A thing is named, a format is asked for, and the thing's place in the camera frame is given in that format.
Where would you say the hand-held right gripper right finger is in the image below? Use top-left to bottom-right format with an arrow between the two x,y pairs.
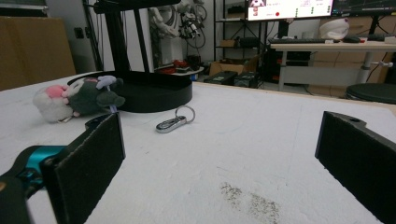
315,110 -> 396,224

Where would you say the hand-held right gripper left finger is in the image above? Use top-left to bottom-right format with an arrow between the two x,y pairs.
41,111 -> 126,224

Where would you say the grey and white plush keychain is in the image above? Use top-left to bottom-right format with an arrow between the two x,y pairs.
32,75 -> 126,123

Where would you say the silver metal keychain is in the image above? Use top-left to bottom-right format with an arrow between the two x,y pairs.
155,105 -> 196,134

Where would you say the black rack with oval tray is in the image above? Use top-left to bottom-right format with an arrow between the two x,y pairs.
67,0 -> 194,114

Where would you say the black round stool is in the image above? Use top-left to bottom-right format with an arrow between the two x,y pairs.
345,82 -> 396,105

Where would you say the large cardboard box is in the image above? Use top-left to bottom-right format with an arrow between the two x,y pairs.
306,15 -> 396,97

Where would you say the white office desk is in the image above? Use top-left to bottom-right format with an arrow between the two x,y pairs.
270,40 -> 396,92

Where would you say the brown cardboard board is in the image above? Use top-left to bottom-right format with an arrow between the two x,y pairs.
0,16 -> 78,91

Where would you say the white rounded helmet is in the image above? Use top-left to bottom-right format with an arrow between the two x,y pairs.
318,18 -> 350,40

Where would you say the black keyboard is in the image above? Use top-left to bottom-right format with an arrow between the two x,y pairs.
268,37 -> 326,45

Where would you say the white table mat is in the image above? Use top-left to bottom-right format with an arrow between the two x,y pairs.
0,73 -> 396,224

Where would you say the black computer tower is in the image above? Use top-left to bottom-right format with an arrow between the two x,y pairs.
204,70 -> 238,86
233,72 -> 260,89

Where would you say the computer monitor with dark screen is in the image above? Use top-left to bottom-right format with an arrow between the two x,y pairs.
331,0 -> 396,17

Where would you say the open cardboard box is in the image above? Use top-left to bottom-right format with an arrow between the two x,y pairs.
208,55 -> 261,77

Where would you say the computer monitor with bright screen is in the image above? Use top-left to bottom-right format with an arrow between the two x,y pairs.
246,0 -> 334,21

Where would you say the black metal shelf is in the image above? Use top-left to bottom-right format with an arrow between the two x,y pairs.
214,0 -> 250,62

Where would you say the white robot with cables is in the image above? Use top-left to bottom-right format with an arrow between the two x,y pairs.
148,0 -> 208,68

